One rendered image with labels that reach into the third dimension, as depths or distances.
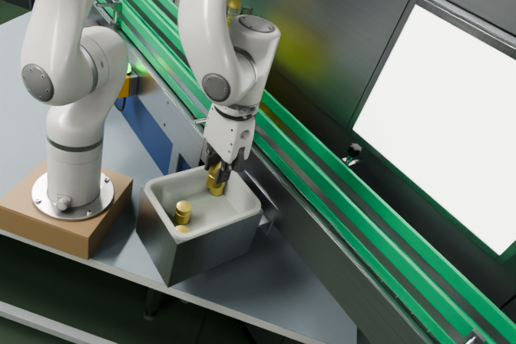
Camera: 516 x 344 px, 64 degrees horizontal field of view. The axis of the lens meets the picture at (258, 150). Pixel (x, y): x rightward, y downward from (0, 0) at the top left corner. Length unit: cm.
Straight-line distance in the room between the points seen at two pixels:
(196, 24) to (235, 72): 9
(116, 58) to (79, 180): 30
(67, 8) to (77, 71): 11
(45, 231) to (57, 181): 13
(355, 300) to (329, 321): 24
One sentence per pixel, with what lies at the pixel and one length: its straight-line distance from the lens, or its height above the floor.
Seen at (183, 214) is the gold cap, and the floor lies 98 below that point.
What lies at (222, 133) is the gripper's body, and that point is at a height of 121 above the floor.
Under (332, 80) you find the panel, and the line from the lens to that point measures 103.
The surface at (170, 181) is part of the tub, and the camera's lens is 95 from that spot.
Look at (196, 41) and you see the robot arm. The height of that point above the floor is 140.
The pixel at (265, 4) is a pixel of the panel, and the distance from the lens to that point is 120.
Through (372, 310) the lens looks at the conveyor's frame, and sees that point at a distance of 90.
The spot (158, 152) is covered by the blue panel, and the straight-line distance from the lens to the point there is 132.
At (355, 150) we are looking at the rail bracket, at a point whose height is 118.
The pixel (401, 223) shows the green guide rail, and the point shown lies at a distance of 88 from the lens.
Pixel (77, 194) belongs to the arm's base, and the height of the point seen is 89.
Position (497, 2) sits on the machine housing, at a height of 154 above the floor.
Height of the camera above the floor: 166
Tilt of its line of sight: 37 degrees down
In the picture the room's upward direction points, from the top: 19 degrees clockwise
